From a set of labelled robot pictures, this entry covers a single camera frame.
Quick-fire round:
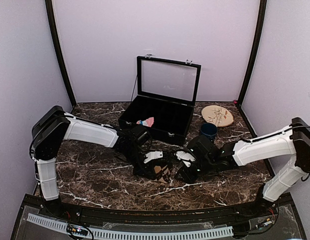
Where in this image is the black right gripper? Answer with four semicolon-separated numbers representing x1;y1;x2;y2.
174;157;215;185

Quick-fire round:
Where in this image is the brown argyle sock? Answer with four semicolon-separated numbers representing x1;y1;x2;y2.
153;164;173;184

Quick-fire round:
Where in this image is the pink teal patterned sock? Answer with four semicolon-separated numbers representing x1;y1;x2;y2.
136;117;155;127

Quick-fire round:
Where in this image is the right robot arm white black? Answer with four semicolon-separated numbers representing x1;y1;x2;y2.
175;117;310;217

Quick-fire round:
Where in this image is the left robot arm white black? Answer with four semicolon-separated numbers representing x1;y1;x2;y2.
29;105;157;218

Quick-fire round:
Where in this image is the dark blue mug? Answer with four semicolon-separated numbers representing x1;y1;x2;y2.
199;122;218;143

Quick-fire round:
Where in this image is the black display case glass lid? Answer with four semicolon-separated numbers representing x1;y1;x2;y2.
117;55;202;147

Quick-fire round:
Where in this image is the small circuit board with leds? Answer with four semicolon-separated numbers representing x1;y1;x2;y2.
66;224;89;237

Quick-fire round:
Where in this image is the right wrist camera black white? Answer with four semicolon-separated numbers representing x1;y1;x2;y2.
173;135;215;169

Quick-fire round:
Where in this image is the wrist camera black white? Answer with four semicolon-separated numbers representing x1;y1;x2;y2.
173;135;215;169
131;125;164;164

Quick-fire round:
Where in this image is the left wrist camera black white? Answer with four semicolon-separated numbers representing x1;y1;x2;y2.
131;125;164;164

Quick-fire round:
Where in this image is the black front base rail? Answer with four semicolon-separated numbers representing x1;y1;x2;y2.
11;193;307;240

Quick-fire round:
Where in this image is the white slotted cable duct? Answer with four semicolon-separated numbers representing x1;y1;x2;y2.
26;213;234;240

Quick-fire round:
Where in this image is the black right frame post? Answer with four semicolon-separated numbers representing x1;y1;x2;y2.
237;0;268;108

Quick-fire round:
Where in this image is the black frame post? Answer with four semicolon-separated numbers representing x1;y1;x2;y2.
44;0;77;108
237;0;268;108

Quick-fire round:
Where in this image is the black left frame post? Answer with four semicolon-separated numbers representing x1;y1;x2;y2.
44;0;77;108

